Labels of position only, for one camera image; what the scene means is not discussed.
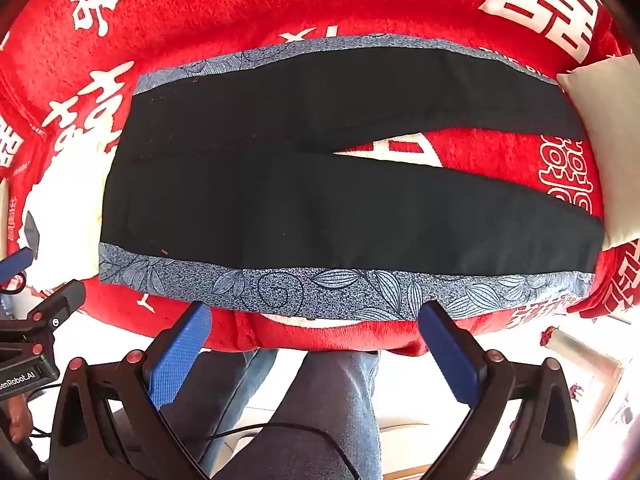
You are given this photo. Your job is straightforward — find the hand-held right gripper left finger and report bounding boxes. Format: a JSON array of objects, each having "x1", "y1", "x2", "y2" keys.
[{"x1": 47, "y1": 302, "x2": 213, "y2": 480}]

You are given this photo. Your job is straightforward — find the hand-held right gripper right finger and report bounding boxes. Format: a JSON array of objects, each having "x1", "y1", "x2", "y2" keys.
[{"x1": 417, "y1": 300, "x2": 581, "y2": 480}]

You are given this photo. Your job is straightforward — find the cream cloth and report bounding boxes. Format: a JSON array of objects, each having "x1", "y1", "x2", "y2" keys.
[{"x1": 27, "y1": 125, "x2": 121, "y2": 292}]

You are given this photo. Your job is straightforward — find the dark grey flat object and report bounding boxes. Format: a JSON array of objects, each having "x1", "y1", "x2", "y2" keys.
[{"x1": 22, "y1": 210, "x2": 42, "y2": 252}]

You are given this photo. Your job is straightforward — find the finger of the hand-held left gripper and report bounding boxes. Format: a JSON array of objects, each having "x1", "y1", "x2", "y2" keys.
[
  {"x1": 0, "y1": 247, "x2": 35, "y2": 285},
  {"x1": 0, "y1": 280, "x2": 87, "y2": 356}
]

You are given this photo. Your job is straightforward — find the person's left leg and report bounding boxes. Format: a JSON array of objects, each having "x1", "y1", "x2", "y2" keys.
[{"x1": 160, "y1": 347, "x2": 279, "y2": 476}]

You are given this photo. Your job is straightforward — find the red printed blanket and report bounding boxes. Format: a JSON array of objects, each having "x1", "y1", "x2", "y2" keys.
[{"x1": 0, "y1": 0, "x2": 640, "y2": 357}]

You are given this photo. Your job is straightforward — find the black cable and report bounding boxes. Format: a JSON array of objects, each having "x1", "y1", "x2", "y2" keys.
[{"x1": 200, "y1": 421, "x2": 362, "y2": 480}]

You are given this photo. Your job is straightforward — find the person's legs in jeans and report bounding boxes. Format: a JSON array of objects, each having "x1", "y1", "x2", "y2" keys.
[{"x1": 212, "y1": 350, "x2": 382, "y2": 480}]

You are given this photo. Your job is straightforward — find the person's left hand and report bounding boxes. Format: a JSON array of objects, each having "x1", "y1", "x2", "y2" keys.
[{"x1": 5, "y1": 400, "x2": 33, "y2": 443}]

